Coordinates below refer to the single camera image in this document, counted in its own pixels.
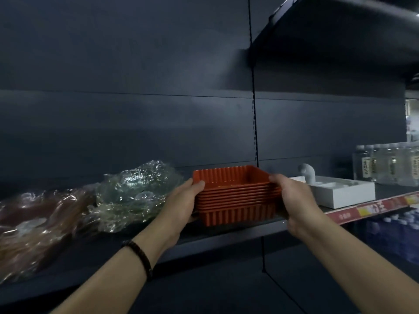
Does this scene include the person's right hand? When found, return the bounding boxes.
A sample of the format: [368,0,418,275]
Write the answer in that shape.
[268,174,325,241]

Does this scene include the person's left hand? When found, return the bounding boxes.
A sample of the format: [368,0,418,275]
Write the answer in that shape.
[145,178,206,251]

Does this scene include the stack of red square trays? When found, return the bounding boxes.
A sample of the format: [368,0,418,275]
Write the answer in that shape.
[192,165,283,226]

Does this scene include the dark metal shelf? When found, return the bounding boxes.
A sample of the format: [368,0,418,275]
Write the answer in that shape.
[0,0,419,314]

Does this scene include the rose pink rectangular tray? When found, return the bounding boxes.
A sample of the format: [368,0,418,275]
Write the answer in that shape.
[0,248,58,272]

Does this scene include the person's left forearm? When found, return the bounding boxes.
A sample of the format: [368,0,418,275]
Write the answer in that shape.
[49,232,168,314]

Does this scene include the person's right forearm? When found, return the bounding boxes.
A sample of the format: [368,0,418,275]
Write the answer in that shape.
[294,212,419,314]

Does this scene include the white bowl set box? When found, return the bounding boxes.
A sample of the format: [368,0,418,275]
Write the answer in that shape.
[289,163,376,210]

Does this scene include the row of clear bottles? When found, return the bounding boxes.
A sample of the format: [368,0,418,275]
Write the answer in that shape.
[352,142,419,188]

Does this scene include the dark blue bottles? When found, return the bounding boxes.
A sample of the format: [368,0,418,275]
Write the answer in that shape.
[366,209,419,263]

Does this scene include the black beaded bracelet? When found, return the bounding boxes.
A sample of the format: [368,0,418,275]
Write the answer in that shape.
[121,240,154,282]

